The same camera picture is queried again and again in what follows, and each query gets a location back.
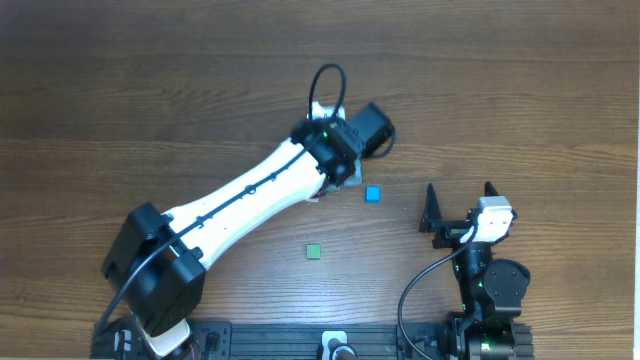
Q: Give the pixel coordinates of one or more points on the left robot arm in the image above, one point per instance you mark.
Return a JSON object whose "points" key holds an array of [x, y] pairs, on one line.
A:
{"points": [[260, 190]]}

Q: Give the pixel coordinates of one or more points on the green cube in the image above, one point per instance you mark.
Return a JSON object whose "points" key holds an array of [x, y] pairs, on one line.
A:
{"points": [[313, 252]]}

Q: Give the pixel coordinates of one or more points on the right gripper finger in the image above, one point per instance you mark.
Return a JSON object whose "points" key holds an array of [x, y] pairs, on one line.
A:
{"points": [[491, 190], [430, 212]]}

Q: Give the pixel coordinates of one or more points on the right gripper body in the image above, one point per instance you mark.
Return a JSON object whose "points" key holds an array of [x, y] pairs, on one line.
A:
{"points": [[450, 231]]}

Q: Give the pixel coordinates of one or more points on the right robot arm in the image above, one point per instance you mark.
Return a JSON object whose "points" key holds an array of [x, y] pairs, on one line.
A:
{"points": [[492, 285]]}

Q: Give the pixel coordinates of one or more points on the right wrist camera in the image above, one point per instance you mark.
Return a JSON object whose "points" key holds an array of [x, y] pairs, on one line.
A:
{"points": [[492, 215]]}

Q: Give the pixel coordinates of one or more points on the blue cube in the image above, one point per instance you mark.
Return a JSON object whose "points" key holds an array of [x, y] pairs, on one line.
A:
{"points": [[372, 194]]}

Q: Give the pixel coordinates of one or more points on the mounting rail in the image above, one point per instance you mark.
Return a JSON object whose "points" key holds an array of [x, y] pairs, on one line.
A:
{"points": [[280, 342]]}

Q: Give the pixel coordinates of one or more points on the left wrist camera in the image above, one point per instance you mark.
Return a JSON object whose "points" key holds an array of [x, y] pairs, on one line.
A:
{"points": [[320, 109]]}

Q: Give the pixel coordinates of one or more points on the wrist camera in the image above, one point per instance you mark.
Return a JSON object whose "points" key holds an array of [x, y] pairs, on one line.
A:
{"points": [[492, 215], [320, 109]]}

